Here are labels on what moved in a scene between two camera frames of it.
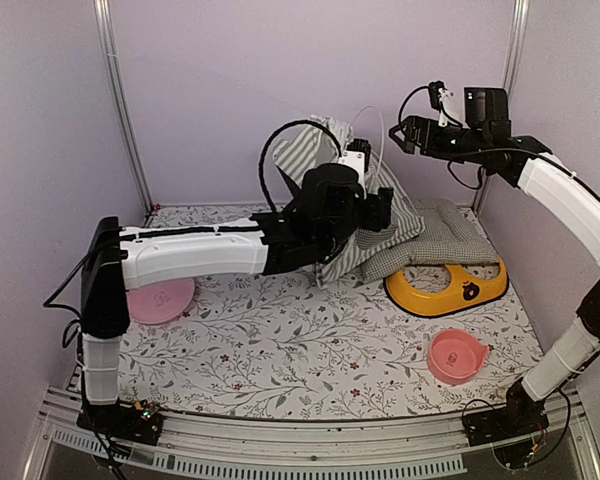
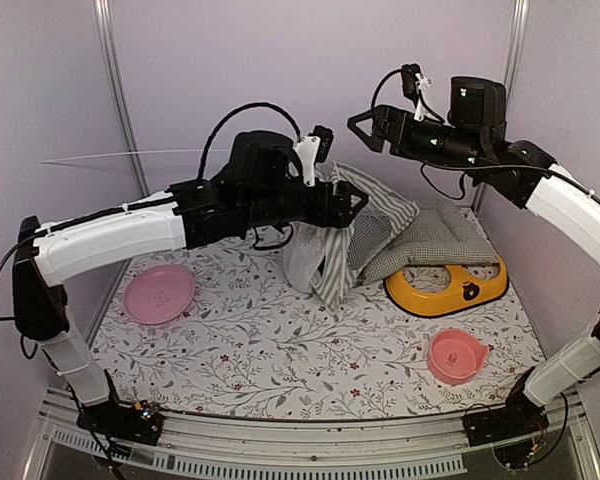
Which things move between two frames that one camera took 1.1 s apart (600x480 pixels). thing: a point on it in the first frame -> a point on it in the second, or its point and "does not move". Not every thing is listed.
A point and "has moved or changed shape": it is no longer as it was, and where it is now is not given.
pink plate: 159,303 does not move
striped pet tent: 321,141 has moved or changed shape
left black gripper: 380,214 -> 341,215
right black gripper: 414,124 -> 384,115
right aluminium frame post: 514,50 does not move
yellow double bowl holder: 462,288 does not move
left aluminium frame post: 116,74 does not move
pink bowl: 456,356 does not move
